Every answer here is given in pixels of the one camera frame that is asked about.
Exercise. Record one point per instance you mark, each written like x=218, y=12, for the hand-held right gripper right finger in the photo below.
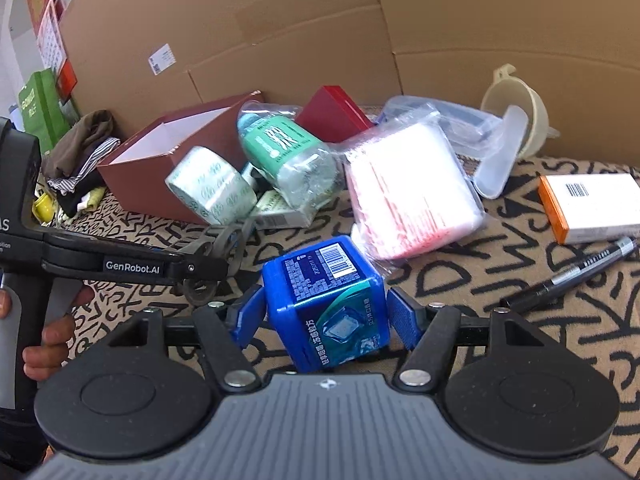
x=405, y=320

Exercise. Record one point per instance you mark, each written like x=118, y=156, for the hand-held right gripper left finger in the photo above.
x=247, y=317

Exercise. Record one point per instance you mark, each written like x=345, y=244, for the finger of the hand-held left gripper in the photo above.
x=200, y=266

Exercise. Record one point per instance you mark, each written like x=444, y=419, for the blue gum container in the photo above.
x=320, y=305

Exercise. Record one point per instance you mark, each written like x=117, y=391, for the dark red storage box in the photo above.
x=150, y=180

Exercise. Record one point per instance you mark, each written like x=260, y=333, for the person's left hand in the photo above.
x=55, y=335

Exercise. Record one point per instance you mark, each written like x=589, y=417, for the small yellow object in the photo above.
x=44, y=207

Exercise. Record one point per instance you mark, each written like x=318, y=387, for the black cloth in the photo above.
x=72, y=200

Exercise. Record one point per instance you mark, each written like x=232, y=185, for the letter print tablecloth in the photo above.
x=450, y=280

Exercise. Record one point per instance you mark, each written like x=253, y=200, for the yellow cloth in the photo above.
x=92, y=200

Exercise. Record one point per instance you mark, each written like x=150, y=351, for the green bag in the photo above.
x=42, y=110

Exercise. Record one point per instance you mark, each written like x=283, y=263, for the brown cloth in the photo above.
x=85, y=140

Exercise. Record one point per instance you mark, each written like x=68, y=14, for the striped cloth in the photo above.
x=95, y=160

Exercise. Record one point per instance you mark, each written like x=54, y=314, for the white green patterned tape roll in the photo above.
x=210, y=185

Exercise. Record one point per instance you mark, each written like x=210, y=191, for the white green small box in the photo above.
x=285, y=217

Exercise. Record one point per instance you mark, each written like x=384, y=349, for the zip bag pack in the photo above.
x=410, y=195

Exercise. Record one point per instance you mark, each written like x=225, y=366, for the green label plastic bottle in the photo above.
x=285, y=160

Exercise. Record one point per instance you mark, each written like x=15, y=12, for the black marker pen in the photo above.
x=570, y=275

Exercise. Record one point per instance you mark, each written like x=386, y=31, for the translucent container lid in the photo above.
x=500, y=160

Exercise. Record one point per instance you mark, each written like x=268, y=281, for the white shipping label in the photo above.
x=162, y=60

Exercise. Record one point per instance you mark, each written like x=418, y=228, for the red gift box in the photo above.
x=335, y=115

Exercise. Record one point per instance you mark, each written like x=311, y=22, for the clear plastic container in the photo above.
x=450, y=120

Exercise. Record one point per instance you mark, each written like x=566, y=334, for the white box orange edge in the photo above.
x=595, y=210

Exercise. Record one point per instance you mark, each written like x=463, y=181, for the beige funnel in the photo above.
x=530, y=110

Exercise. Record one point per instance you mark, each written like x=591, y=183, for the brown cardboard panel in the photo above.
x=500, y=10
x=250, y=20

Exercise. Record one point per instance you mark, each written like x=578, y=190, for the red wall calendar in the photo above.
x=45, y=20

